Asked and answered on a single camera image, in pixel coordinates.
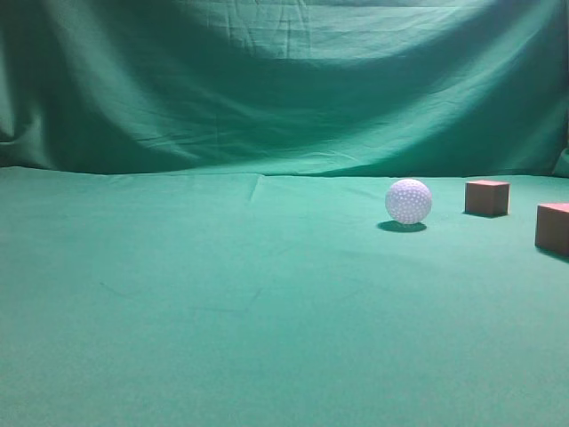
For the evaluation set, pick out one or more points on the white dimpled golf ball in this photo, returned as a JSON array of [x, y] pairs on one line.
[[408, 201]]

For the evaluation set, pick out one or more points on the brown wooden cube block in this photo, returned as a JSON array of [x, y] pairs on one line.
[[487, 198]]

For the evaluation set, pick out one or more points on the brown cube block at edge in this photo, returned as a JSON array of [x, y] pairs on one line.
[[551, 232]]

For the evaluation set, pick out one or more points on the green cloth backdrop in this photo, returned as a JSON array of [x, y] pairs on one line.
[[321, 88]]

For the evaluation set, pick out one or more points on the green table cloth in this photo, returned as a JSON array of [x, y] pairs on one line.
[[243, 300]]

